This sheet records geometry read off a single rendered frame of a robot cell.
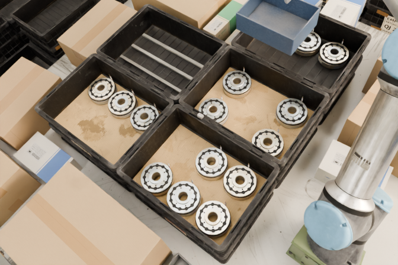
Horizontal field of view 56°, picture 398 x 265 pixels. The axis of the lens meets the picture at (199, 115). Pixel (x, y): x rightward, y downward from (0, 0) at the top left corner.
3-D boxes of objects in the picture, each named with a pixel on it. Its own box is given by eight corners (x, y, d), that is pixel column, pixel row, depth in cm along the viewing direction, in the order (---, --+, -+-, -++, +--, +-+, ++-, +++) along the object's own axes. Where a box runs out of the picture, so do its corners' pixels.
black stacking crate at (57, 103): (180, 120, 133) (175, 103, 123) (124, 184, 123) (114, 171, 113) (103, 71, 148) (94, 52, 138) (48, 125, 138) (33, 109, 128)
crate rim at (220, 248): (281, 170, 109) (282, 166, 107) (221, 255, 99) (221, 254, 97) (177, 105, 125) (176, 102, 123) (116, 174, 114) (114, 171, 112)
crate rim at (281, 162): (330, 99, 120) (331, 94, 118) (281, 170, 109) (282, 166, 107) (228, 48, 135) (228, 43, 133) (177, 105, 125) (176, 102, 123)
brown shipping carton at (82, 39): (116, 22, 177) (105, -5, 164) (151, 39, 169) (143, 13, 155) (71, 64, 167) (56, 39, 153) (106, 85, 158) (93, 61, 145)
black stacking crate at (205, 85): (324, 114, 128) (330, 96, 118) (278, 180, 118) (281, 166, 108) (230, 64, 143) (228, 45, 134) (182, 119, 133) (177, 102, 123)
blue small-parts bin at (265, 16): (317, 24, 115) (320, 7, 109) (291, 56, 110) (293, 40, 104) (262, 0, 123) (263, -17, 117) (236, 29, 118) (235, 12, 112)
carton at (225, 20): (239, 3, 158) (239, -7, 153) (251, 9, 156) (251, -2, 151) (204, 39, 150) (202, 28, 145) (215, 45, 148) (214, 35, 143)
